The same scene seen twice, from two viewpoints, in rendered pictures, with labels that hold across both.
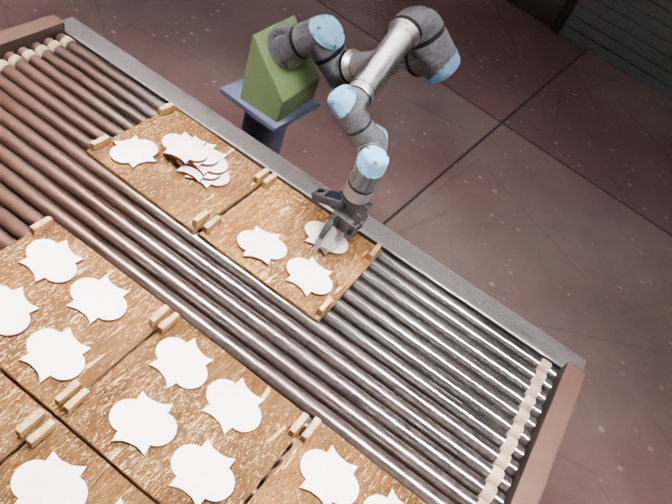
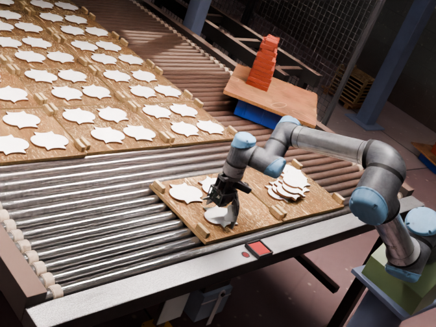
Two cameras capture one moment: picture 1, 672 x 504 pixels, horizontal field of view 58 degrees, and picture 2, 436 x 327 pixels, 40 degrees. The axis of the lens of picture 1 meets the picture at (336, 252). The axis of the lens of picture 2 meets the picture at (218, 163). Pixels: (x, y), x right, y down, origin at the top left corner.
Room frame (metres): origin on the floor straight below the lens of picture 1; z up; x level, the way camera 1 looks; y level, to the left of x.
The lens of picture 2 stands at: (1.91, -1.69, 2.09)
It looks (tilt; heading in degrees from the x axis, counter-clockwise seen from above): 27 degrees down; 113
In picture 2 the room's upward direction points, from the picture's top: 21 degrees clockwise
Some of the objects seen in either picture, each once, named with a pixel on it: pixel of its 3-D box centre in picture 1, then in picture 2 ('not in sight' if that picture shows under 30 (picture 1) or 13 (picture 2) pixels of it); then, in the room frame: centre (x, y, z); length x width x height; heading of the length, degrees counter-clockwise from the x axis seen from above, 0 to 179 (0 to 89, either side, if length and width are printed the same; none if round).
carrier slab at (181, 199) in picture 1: (182, 165); (287, 189); (1.30, 0.53, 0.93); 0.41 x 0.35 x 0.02; 73
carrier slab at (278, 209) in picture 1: (293, 243); (217, 204); (1.19, 0.12, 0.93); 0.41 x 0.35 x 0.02; 74
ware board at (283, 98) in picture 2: not in sight; (273, 93); (0.82, 1.20, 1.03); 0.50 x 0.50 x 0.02; 23
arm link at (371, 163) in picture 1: (368, 169); (242, 150); (1.24, 0.01, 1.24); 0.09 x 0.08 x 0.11; 8
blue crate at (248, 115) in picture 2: not in sight; (265, 106); (0.83, 1.14, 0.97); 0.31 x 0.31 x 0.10; 23
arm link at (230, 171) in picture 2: (358, 190); (234, 169); (1.24, 0.01, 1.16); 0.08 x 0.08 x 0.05
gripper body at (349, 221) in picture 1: (350, 212); (226, 187); (1.24, 0.01, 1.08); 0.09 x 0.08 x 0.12; 74
